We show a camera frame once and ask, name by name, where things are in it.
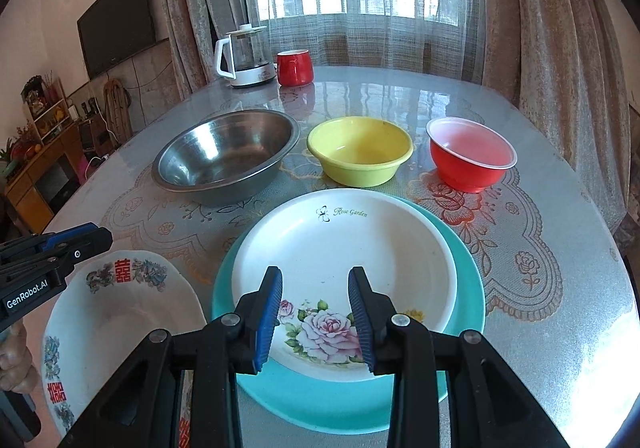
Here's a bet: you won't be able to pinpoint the white plate red characters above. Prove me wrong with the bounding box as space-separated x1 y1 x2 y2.
40 250 206 435

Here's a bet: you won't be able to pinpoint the teal plate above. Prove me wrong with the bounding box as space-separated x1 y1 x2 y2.
212 198 485 435

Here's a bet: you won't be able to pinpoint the stainless steel bowl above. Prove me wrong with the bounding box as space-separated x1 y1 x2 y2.
152 109 300 208

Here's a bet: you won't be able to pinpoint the white rose garden plate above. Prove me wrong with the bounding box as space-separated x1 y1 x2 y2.
231 188 458 382

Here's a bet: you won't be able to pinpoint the red plastic bowl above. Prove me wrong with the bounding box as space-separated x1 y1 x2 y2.
426 117 518 194

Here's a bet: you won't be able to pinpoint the yellow plastic bowl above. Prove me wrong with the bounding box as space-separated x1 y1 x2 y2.
307 116 413 188

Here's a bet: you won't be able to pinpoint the person's left hand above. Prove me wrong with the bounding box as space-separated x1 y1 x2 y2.
0 320 39 394

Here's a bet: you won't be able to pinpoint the wooden sideboard cabinet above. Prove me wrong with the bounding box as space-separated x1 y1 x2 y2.
1 76 115 233

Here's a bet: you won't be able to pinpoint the floral table cover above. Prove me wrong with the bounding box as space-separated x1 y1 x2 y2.
98 88 564 324

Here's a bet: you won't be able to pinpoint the white glass electric kettle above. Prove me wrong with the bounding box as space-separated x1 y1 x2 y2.
215 24 276 88

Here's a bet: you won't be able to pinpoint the red mug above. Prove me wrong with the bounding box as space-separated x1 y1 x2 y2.
277 50 314 88

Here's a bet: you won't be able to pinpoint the beige curtain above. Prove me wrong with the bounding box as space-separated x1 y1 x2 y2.
483 0 631 229

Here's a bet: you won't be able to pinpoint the black wall television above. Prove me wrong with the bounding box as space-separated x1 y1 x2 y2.
77 0 156 79

